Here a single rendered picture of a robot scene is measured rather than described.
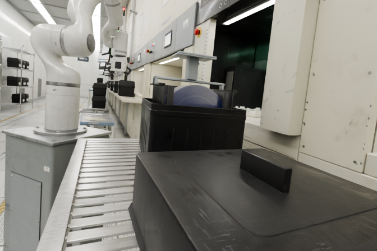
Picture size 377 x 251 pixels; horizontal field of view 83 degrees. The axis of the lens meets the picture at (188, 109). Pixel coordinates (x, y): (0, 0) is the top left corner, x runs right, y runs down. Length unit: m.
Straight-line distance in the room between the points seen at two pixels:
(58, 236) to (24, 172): 0.64
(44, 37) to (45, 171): 0.49
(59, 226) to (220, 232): 0.26
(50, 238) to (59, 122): 0.63
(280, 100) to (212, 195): 0.51
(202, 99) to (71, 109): 0.55
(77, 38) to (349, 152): 0.92
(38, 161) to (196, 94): 0.60
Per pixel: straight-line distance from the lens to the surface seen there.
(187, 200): 0.23
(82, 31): 0.94
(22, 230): 1.09
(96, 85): 4.69
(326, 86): 0.68
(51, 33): 0.98
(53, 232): 0.38
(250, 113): 1.19
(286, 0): 0.79
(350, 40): 0.68
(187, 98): 0.61
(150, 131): 0.55
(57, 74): 0.95
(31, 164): 0.96
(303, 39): 0.71
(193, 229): 0.19
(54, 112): 0.96
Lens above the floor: 0.97
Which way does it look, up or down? 5 degrees down
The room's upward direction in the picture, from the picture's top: 5 degrees clockwise
